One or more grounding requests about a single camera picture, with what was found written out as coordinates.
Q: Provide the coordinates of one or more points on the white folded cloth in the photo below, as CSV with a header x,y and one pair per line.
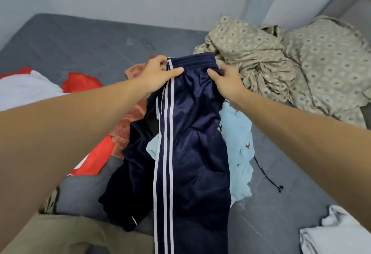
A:
x,y
339,233

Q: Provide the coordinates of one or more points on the person's left thumb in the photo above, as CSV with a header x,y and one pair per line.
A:
x,y
174,73

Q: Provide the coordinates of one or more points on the beige patterned bedsheet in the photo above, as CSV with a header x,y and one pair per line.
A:
x,y
313,68

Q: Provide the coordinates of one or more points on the person's khaki trousers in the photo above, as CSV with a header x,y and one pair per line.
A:
x,y
75,235

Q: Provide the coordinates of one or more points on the person's right thumb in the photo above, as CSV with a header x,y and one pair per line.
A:
x,y
214,75

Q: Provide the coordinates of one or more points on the person's left hand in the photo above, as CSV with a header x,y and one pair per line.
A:
x,y
155,78

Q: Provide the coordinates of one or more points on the salmon orange towel cloth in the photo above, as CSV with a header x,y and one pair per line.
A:
x,y
130,123

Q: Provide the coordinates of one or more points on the light blue garment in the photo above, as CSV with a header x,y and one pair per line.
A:
x,y
239,146

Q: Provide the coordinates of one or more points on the person's left forearm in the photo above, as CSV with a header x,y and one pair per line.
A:
x,y
63,143

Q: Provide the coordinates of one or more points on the grey mattress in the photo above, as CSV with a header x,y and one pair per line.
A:
x,y
87,45

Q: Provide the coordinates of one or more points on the white garment with red edge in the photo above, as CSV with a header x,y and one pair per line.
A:
x,y
26,88

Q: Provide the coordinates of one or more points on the navy white-striped track pants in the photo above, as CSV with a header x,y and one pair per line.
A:
x,y
191,146

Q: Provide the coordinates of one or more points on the person's right forearm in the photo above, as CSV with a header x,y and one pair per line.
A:
x,y
307,146

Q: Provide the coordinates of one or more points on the person's right hand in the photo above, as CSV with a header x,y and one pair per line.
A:
x,y
230,85

